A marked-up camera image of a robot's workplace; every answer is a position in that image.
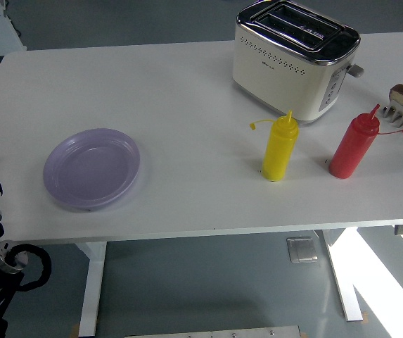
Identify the white table leg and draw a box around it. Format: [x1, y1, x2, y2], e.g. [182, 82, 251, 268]
[319, 228, 366, 322]
[76, 241, 108, 337]

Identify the cream two-slot toaster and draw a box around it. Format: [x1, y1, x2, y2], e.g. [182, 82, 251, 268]
[231, 0, 366, 126]

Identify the metal floor socket cover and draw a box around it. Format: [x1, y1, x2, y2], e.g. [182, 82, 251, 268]
[286, 236, 320, 264]

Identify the yellow squeeze bottle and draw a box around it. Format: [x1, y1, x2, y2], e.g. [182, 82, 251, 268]
[249, 110, 300, 182]

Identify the red squeeze bottle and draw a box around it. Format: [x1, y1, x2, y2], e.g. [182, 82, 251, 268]
[328, 104, 403, 179]

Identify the purple plastic plate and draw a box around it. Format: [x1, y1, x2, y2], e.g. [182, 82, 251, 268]
[42, 127, 141, 212]

